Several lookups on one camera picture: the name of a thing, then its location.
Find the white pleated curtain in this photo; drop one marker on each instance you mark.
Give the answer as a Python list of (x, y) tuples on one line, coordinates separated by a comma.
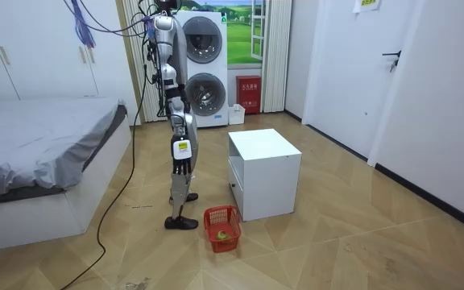
[(276, 56), (137, 56)]

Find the white bedside cabinet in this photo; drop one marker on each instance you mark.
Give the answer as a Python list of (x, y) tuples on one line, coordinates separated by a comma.
[(268, 177)]

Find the grey bed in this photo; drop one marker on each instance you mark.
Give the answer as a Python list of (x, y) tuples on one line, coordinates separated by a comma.
[(34, 145)]

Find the green soft toy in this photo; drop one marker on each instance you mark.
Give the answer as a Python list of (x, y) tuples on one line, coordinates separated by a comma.
[(222, 235)]

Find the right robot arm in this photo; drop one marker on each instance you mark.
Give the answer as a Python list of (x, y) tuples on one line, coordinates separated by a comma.
[(169, 74)]

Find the green landscape window poster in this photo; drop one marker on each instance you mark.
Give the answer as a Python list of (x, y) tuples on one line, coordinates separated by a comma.
[(238, 40)]

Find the white door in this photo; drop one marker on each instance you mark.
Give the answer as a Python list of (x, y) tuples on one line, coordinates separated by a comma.
[(349, 88)]

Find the red fire extinguisher box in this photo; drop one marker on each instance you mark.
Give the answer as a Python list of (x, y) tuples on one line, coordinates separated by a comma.
[(249, 94)]

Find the white washing machine tower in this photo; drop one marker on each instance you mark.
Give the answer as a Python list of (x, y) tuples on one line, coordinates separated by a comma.
[(212, 68)]

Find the small white bin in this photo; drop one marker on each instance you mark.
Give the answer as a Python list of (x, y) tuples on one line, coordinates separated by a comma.
[(236, 116)]

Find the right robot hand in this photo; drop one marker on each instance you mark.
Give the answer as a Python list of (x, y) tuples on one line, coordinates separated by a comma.
[(182, 149)]

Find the white wardrobe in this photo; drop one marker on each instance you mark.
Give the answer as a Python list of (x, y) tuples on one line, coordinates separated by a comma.
[(42, 48)]

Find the red plastic basket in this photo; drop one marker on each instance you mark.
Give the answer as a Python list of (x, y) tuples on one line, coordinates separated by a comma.
[(232, 241)]

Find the robot body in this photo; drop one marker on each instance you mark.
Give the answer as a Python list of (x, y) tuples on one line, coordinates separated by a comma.
[(180, 52)]

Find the robot legs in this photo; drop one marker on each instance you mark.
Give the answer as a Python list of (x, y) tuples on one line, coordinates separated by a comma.
[(182, 189)]

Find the paper sign with yellow label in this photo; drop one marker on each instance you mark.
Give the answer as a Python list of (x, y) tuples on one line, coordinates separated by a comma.
[(366, 5)]

